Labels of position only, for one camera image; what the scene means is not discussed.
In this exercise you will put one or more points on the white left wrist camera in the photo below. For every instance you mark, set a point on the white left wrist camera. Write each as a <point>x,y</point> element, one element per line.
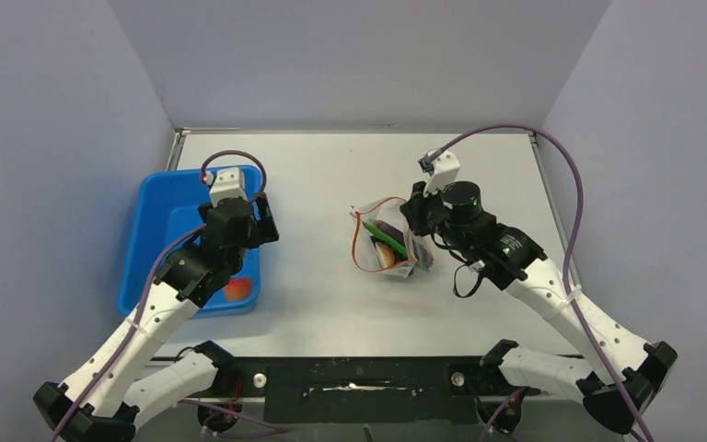
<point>225,184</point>

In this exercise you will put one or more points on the purple toy eggplant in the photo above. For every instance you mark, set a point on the purple toy eggplant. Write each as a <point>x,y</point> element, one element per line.
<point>393,232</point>

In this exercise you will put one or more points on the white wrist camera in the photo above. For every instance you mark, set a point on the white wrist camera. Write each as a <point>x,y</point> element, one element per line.
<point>225,184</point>
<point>442,167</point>

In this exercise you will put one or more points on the clear zip top bag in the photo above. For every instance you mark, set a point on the clear zip top bag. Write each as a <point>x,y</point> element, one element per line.
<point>363,253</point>

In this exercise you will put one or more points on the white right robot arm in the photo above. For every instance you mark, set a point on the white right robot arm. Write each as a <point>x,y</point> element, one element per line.
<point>615,375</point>

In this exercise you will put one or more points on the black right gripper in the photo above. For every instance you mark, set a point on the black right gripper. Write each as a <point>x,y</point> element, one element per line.
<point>415,207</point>

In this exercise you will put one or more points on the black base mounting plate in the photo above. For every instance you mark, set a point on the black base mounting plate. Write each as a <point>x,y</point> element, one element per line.
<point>363,390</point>

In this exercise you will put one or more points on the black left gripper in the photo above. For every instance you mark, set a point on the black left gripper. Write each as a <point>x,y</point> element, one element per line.
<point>262,228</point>

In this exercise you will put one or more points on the green toy chili pepper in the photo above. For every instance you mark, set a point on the green toy chili pepper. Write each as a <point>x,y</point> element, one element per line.
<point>379,236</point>

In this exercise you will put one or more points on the white round toy slice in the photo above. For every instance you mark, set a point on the white round toy slice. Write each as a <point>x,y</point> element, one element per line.
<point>386,255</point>

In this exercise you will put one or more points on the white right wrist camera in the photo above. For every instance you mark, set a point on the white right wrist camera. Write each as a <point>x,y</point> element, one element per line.
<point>442,167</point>

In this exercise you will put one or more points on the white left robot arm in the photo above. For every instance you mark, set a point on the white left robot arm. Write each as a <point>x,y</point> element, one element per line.
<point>140,329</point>

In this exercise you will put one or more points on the red yellow toy peach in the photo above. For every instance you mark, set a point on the red yellow toy peach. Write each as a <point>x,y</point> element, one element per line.
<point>238,289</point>

